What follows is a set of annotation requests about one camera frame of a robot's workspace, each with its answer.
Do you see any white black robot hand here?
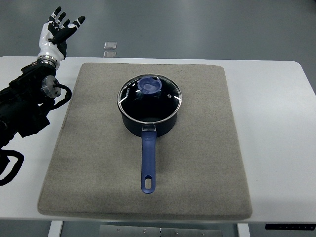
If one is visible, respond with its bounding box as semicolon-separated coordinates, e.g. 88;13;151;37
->
38;6;85;63

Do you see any glass lid blue knob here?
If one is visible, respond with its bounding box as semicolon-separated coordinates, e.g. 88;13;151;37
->
117;74;182;123

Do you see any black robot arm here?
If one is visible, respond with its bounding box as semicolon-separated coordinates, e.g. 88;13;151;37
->
0;56;72;147

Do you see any upper silver floor plate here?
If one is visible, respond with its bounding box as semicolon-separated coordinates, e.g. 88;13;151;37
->
104;41;117;49

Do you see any silver floor plate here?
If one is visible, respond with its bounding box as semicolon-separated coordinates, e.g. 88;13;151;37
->
104;41;117;49
103;51;117;58

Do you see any lower silver floor plate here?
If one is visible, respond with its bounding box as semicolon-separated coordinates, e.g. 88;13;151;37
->
103;51;117;58

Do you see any beige fabric mat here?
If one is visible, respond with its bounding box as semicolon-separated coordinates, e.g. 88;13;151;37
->
38;63;252;220

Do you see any white table leg left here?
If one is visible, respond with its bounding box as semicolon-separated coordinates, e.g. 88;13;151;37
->
48;221;63;237

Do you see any white table leg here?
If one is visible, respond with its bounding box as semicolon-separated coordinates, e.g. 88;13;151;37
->
237;224;250;237
48;221;63;237

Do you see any white table leg right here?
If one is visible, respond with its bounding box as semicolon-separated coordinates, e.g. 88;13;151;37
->
237;224;250;237

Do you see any black table control panel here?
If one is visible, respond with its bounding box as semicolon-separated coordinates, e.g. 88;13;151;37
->
265;224;316;231

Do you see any dark saucepan blue handle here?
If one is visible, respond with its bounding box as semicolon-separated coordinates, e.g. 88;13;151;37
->
120;108;179;194

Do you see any grey metal base plate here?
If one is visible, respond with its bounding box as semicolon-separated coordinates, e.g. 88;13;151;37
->
98;225;223;237

